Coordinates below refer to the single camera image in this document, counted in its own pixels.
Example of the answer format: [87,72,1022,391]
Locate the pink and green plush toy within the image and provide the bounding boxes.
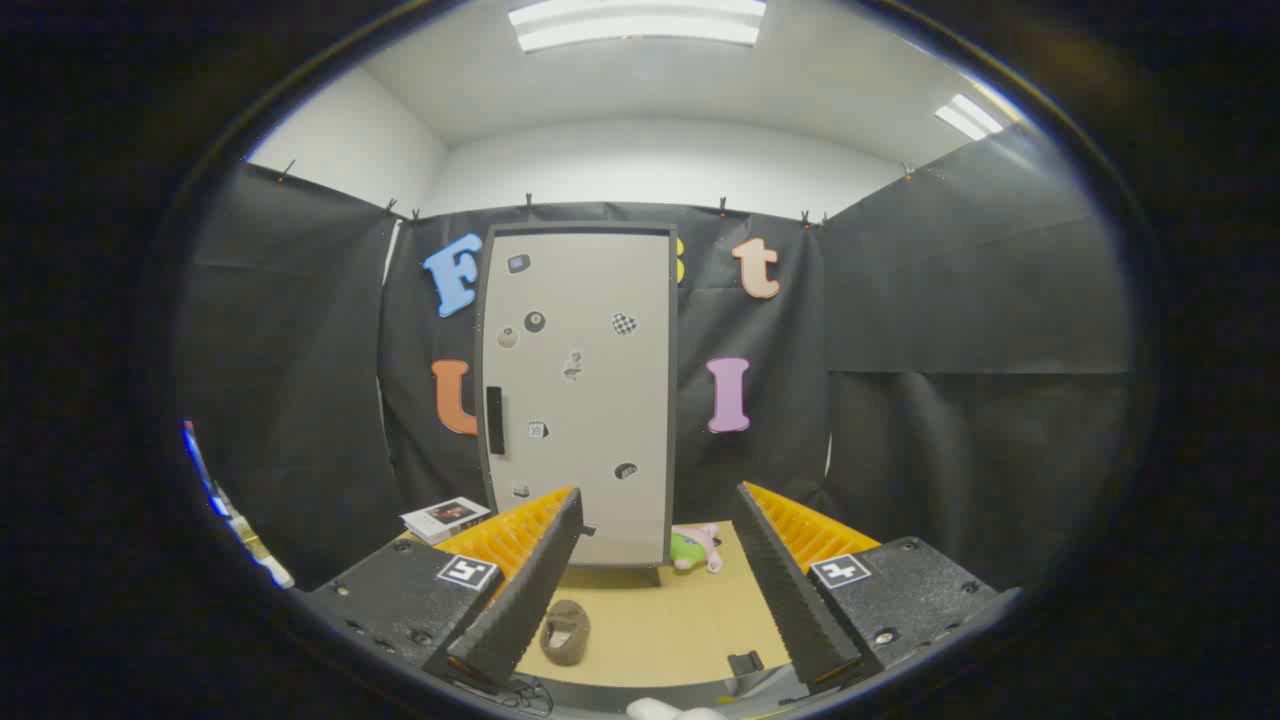
[670,523,725,574]

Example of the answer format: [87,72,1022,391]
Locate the black backdrop cloth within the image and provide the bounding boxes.
[180,125,1136,591]

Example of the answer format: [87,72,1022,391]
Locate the white and black book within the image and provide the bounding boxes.
[400,497,493,546]

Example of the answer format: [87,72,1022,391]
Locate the brown fuzzy slipper shoe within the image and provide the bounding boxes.
[540,600,591,667]

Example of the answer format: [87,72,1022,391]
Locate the grey shoe cabinet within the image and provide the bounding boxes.
[474,222,681,588]

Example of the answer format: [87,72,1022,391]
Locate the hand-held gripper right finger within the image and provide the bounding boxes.
[735,481,1026,696]

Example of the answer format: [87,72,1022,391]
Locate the long ceiling light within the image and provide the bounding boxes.
[508,0,768,53]

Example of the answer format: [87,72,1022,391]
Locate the small ceiling light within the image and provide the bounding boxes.
[935,93,1004,141]

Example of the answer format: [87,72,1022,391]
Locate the colourful small items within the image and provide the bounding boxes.
[183,420,296,589]

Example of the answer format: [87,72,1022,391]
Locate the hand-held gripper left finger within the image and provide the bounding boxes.
[300,486,586,693]

